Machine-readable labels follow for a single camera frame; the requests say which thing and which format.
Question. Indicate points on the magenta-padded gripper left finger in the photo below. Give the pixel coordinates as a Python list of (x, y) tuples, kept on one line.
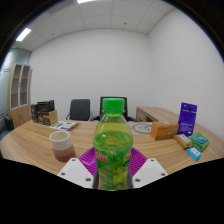
[(76, 173)]

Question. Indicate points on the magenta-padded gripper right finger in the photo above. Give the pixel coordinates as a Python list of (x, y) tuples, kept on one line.
[(148, 173)]

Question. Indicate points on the green drink bottle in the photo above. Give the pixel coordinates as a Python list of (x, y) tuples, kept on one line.
[(112, 146)]

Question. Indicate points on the white and brown ceramic cup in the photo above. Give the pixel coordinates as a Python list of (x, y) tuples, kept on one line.
[(62, 145)]

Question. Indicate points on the orange-brown carton box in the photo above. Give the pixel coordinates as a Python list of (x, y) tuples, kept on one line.
[(163, 131)]

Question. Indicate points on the small tan box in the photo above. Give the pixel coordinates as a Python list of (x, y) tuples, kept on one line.
[(183, 141)]

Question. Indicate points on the white printed leaflet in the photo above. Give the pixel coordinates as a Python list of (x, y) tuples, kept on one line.
[(63, 125)]

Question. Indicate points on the small blue packet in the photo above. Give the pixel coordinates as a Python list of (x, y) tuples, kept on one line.
[(194, 153)]

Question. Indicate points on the wooden side desk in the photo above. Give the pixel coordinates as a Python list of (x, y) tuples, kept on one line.
[(156, 114)]

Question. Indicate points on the green packet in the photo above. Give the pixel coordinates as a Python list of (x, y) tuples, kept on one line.
[(200, 141)]

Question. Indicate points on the black mesh office chair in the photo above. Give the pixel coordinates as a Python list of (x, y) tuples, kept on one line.
[(128, 115)]

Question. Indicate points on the brown cardboard box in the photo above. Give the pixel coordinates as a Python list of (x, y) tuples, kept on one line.
[(48, 118)]

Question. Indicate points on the purple packet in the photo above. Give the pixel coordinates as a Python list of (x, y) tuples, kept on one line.
[(187, 118)]

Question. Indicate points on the small dark brown box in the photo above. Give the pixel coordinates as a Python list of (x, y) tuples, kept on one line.
[(34, 113)]

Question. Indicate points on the black cardboard box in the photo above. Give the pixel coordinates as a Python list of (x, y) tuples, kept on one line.
[(45, 106)]

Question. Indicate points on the wooden cabinet with glass doors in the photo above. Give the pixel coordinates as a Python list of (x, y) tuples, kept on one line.
[(20, 113)]

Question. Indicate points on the rectangular ceiling light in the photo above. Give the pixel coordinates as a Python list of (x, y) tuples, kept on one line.
[(85, 1), (23, 34)]

